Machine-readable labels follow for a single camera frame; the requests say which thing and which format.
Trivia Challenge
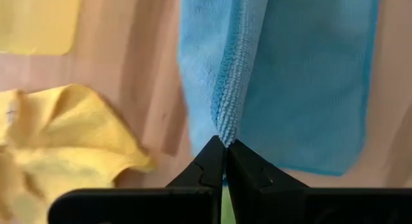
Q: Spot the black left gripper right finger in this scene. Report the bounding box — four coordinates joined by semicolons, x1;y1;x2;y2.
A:
226;139;412;224

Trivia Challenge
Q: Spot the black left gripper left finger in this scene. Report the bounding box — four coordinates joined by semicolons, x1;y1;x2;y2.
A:
48;135;226;224

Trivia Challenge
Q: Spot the blue microfiber towel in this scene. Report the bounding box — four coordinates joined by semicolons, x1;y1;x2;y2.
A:
178;0;380;176

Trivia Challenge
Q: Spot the yellow microfiber towel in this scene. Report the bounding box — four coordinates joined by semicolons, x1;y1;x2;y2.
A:
0;84;155;224

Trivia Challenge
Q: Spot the translucent yellow plastic tray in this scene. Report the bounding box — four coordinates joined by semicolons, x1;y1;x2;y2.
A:
0;0;83;56

